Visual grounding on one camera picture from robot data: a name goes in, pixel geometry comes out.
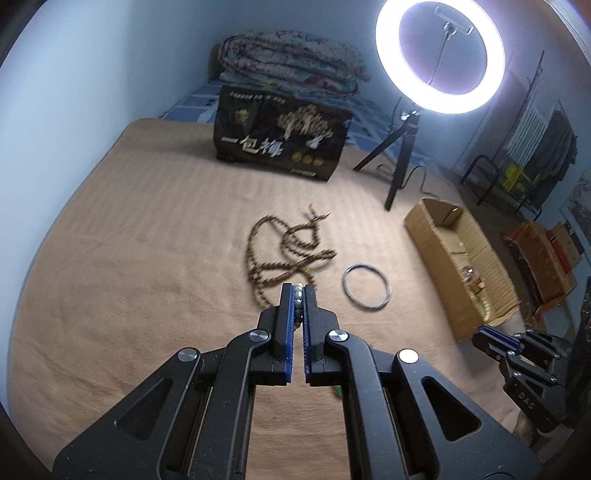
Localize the white pearl necklace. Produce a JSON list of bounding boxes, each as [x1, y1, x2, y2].
[[292, 281, 307, 331]]

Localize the dark blue bangle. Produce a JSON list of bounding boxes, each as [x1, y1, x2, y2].
[[341, 263, 393, 312]]

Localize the brown wooden bead necklace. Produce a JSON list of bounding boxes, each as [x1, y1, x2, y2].
[[246, 202, 338, 309]]

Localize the open cardboard box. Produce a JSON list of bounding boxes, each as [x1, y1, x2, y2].
[[404, 197, 520, 342]]

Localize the orange covered box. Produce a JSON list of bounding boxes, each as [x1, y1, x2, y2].
[[502, 221, 577, 324]]

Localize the beige bed blanket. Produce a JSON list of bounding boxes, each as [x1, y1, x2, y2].
[[9, 120, 517, 464]]

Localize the yellow crate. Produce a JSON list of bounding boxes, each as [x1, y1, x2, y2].
[[502, 164, 532, 193]]

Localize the black printed snack bag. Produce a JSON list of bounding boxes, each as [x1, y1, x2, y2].
[[213, 85, 353, 182]]

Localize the dark hanging clothes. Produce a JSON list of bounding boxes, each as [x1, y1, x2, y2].
[[527, 109, 578, 209]]

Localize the black clothes rack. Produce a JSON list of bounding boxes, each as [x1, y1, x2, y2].
[[460, 54, 578, 218]]

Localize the striped hanging towel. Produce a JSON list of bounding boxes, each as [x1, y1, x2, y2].
[[506, 77, 541, 164]]

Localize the folded floral quilt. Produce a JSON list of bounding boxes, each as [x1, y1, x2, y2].
[[217, 30, 370, 97]]

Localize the wall landscape poster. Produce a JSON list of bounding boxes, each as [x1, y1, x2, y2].
[[561, 169, 591, 248]]

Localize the white ring light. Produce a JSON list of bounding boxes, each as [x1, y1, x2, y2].
[[375, 1, 506, 115]]

